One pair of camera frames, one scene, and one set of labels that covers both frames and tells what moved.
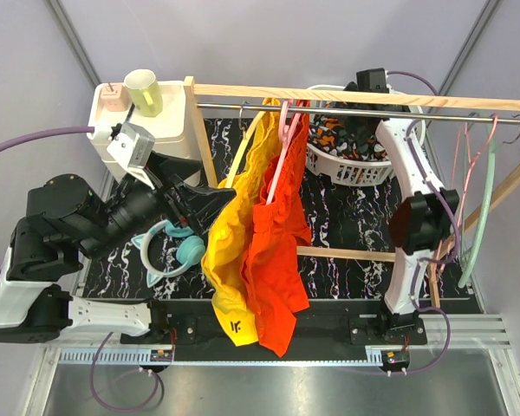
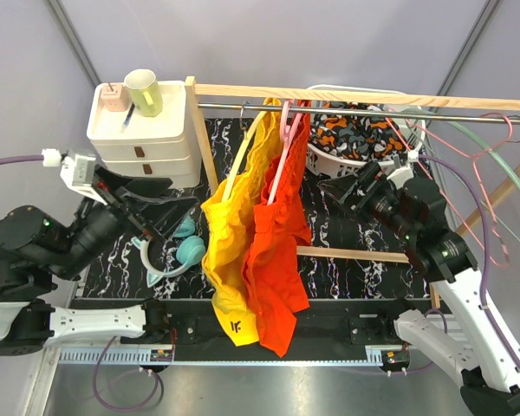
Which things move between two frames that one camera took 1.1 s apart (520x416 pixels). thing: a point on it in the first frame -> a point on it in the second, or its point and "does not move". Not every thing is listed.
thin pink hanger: [472, 163] -> [475, 158]
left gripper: [168, 174] -> [161, 213]
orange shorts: [274, 264] does not move
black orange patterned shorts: [349, 136] does not move
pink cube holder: [115, 96] does not move
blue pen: [127, 117] does not move
